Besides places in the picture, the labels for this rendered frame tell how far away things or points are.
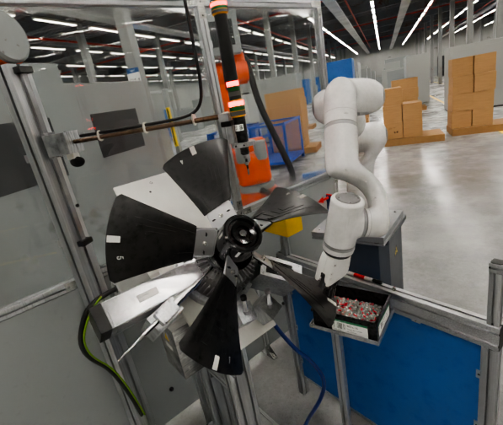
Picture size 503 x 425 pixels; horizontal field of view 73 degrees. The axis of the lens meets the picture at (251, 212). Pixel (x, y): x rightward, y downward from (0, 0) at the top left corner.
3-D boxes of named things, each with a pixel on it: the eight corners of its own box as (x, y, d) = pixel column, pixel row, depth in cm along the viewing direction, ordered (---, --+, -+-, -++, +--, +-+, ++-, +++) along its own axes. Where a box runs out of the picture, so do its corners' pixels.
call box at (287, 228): (264, 234, 159) (259, 212, 156) (279, 226, 165) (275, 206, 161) (288, 240, 147) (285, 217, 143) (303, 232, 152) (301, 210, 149)
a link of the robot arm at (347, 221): (354, 232, 95) (321, 230, 95) (364, 190, 88) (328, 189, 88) (362, 250, 88) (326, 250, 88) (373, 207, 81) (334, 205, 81)
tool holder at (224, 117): (222, 150, 96) (215, 115, 93) (229, 146, 103) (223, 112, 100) (252, 146, 94) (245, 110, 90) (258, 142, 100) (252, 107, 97)
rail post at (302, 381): (298, 391, 189) (278, 267, 165) (303, 387, 192) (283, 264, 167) (304, 395, 186) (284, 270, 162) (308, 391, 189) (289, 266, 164)
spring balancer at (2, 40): (-22, 67, 102) (-5, 62, 100) (-46, 8, 97) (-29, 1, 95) (24, 68, 117) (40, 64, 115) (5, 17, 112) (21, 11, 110)
